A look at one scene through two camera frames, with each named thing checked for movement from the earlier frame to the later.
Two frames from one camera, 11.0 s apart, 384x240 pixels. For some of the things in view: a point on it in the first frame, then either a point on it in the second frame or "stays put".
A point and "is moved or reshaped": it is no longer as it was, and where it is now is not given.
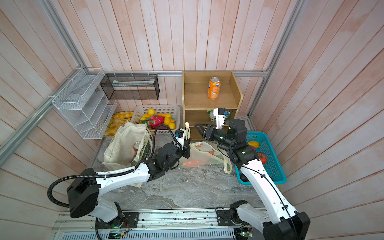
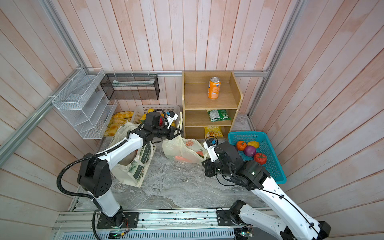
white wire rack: [82, 99] stays put
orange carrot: [191, 163] is moved or reshaped
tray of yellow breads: [118, 119] stays put
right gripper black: [210, 132] -> [207, 163]
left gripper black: [186, 148] -> [171, 134]
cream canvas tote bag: [126, 144] stays put
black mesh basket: [131, 86] stays put
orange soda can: [214, 88] stays put
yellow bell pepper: [255, 143] stays put
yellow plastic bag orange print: [203, 154] is moved or reshaped
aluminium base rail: [154, 224] stays put
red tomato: [263, 158] stays put
